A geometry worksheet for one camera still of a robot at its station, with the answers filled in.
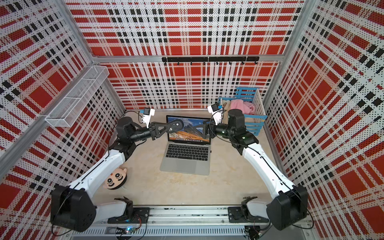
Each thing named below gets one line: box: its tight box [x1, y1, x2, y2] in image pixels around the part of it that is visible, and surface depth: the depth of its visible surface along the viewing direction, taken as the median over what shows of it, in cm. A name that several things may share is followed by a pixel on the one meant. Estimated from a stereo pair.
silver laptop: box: [160, 115, 211, 176], surface depth 98 cm
